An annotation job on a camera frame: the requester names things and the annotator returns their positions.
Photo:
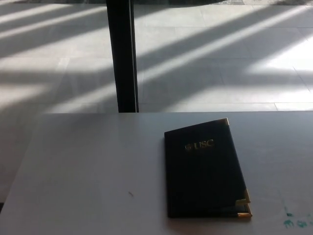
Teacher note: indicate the black window frame post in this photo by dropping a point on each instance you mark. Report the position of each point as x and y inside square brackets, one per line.
[121, 56]

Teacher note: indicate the black USC diary gold corners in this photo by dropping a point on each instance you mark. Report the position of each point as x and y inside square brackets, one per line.
[203, 176]

